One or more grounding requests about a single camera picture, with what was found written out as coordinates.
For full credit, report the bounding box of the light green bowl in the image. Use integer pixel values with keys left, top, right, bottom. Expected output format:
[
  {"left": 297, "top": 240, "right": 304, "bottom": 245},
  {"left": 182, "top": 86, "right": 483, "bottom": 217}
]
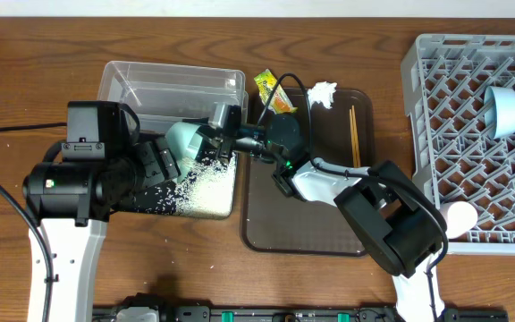
[{"left": 165, "top": 122, "right": 203, "bottom": 183}]

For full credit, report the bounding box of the pink white cup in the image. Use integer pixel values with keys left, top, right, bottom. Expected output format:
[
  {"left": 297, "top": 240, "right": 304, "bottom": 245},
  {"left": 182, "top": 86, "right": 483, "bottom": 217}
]
[{"left": 439, "top": 201, "right": 478, "bottom": 240}]

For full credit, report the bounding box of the light blue bowl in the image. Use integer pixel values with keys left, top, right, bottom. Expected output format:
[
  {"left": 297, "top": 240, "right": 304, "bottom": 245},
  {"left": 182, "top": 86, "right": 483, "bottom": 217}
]
[{"left": 485, "top": 86, "right": 515, "bottom": 140}]

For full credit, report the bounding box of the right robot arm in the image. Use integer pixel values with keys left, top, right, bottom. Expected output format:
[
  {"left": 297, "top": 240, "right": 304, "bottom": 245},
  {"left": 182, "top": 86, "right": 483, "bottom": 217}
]
[{"left": 209, "top": 113, "right": 448, "bottom": 321}]

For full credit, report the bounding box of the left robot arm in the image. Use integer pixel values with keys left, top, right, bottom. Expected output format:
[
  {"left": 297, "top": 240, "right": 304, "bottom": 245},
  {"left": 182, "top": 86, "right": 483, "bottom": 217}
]
[{"left": 22, "top": 101, "right": 181, "bottom": 321}]

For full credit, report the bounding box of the grey dishwasher rack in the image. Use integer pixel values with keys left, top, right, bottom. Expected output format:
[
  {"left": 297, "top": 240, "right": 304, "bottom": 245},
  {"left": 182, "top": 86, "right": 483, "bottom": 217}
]
[{"left": 401, "top": 34, "right": 515, "bottom": 256}]

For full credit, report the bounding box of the black plastic tray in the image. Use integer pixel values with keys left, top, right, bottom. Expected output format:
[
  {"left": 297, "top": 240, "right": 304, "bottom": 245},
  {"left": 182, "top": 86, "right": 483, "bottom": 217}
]
[{"left": 114, "top": 131, "right": 240, "bottom": 220}]

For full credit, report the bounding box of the yellow snack wrapper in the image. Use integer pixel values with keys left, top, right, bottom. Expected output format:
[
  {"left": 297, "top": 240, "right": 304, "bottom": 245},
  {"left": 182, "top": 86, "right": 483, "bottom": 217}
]
[{"left": 254, "top": 69, "right": 297, "bottom": 114}]

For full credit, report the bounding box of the white rice pile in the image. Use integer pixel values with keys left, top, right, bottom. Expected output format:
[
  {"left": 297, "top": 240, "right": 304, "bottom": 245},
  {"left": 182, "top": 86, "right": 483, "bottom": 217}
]
[{"left": 127, "top": 149, "right": 238, "bottom": 220}]

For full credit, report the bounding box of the clear plastic bin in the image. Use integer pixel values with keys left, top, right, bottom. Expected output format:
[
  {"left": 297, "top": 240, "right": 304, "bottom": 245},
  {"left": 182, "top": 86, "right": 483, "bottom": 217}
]
[{"left": 97, "top": 61, "right": 249, "bottom": 134}]

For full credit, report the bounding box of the brown serving tray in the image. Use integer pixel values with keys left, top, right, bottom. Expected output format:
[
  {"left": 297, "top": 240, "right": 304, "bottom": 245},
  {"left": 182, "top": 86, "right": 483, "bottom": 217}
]
[{"left": 241, "top": 89, "right": 375, "bottom": 257}]

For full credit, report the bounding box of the crumpled white tissue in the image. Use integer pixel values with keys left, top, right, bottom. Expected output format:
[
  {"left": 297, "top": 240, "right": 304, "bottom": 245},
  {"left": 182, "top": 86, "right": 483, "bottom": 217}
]
[{"left": 308, "top": 81, "right": 337, "bottom": 109}]

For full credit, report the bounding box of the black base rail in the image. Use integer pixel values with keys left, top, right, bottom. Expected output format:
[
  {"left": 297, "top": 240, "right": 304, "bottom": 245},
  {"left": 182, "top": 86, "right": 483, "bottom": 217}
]
[{"left": 91, "top": 292, "right": 509, "bottom": 322}]

